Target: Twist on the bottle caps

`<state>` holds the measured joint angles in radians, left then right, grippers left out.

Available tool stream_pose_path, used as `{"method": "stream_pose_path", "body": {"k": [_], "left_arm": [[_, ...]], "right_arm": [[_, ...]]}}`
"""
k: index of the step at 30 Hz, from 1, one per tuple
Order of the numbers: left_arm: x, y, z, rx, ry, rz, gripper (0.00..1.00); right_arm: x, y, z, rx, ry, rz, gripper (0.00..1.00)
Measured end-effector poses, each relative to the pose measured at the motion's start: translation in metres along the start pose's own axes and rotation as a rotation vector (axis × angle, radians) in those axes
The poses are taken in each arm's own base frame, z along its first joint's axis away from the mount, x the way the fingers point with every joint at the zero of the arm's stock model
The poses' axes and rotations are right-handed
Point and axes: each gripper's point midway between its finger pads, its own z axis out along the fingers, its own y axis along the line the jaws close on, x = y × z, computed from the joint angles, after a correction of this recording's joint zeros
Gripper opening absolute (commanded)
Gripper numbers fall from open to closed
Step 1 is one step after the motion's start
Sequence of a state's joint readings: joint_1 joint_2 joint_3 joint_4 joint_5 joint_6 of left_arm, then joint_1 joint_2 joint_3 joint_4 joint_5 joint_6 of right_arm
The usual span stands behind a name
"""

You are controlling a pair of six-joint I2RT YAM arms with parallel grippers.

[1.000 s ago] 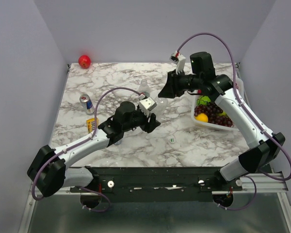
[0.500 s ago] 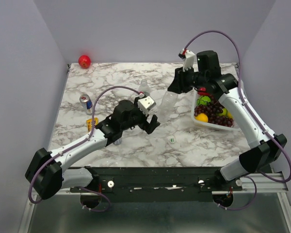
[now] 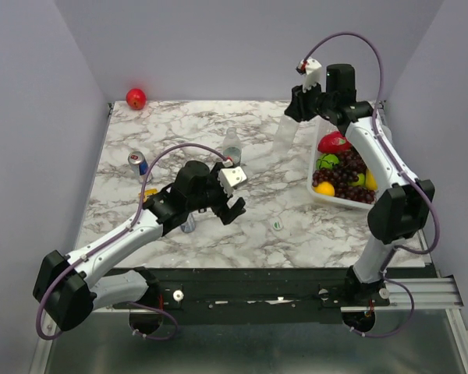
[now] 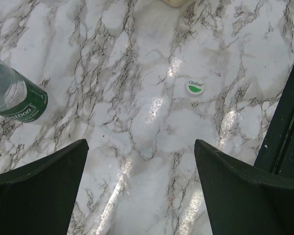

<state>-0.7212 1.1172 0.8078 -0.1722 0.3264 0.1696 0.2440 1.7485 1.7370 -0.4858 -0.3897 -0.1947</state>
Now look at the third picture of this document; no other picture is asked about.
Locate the yellow m&m's candy bag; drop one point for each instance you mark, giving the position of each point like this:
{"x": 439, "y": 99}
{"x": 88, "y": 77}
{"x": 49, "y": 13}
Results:
{"x": 147, "y": 193}

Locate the upright red bull can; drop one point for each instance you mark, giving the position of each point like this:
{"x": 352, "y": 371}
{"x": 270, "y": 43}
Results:
{"x": 138, "y": 165}

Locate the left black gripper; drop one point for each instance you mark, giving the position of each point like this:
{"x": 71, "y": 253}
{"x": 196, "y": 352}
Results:
{"x": 236, "y": 210}

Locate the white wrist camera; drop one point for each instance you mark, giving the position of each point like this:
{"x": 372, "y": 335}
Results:
{"x": 231, "y": 178}
{"x": 310, "y": 69}

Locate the green striped ball fruit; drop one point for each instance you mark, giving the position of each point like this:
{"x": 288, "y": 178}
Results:
{"x": 327, "y": 161}

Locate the dark purple grape bunch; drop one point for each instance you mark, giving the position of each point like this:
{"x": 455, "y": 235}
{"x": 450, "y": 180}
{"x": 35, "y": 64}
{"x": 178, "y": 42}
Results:
{"x": 351, "y": 164}

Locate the red dragon fruit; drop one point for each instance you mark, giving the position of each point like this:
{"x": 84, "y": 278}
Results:
{"x": 333, "y": 142}

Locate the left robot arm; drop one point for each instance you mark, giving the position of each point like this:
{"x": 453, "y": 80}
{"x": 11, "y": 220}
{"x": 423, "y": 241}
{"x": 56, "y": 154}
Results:
{"x": 70, "y": 287}

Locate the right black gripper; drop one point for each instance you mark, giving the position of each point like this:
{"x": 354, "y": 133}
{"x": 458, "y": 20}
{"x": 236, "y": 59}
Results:
{"x": 297, "y": 107}

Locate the red apple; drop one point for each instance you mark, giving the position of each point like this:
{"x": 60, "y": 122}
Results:
{"x": 136, "y": 99}

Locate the white plastic fruit basket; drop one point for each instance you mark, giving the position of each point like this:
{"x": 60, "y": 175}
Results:
{"x": 323, "y": 128}

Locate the tilted silver drink can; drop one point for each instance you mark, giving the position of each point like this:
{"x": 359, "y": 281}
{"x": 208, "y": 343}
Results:
{"x": 189, "y": 225}

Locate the black mounting base rail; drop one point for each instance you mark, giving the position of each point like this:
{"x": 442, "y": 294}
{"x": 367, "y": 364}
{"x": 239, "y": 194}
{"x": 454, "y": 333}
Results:
{"x": 260, "y": 296}

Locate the clear unlabeled plastic bottle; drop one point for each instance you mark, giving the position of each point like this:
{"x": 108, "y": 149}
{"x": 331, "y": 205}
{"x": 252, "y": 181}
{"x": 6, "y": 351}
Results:
{"x": 285, "y": 135}

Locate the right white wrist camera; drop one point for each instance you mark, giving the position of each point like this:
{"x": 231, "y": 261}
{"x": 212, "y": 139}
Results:
{"x": 310, "y": 69}

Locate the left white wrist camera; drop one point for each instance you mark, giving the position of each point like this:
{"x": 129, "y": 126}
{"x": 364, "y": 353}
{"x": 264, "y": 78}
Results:
{"x": 231, "y": 178}

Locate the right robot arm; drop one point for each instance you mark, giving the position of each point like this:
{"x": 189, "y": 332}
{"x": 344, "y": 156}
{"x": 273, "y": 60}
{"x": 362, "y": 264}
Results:
{"x": 402, "y": 207}

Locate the orange fruit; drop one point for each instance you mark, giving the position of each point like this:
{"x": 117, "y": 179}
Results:
{"x": 325, "y": 188}

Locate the green label water bottle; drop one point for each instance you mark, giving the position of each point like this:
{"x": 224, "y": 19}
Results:
{"x": 232, "y": 147}

